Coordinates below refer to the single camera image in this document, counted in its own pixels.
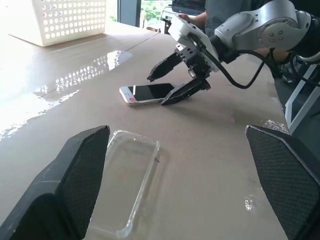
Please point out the white perforated plastic basket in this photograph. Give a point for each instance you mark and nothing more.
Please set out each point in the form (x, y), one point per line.
(62, 22)

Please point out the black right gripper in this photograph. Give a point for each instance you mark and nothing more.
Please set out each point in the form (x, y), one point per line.
(196, 62)

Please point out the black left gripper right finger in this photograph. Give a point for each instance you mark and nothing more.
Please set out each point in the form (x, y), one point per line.
(287, 180)

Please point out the black laptop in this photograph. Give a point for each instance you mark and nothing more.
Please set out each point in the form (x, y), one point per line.
(187, 5)

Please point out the person in dark shirt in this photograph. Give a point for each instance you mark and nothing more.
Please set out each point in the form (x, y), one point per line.
(225, 12)

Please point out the bystander bare hand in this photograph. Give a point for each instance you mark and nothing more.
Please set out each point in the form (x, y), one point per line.
(190, 19)

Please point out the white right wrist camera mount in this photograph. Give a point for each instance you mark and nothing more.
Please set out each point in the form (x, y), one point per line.
(192, 30)

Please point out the clear plastic phone case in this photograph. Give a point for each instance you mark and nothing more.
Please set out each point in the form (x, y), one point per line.
(130, 180)

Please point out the white smartphone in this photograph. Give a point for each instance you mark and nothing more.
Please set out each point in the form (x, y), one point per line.
(150, 92)

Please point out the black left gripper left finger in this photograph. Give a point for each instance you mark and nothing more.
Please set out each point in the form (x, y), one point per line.
(62, 185)

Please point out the white metal table frame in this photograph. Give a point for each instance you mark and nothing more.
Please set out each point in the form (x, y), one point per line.
(298, 97)

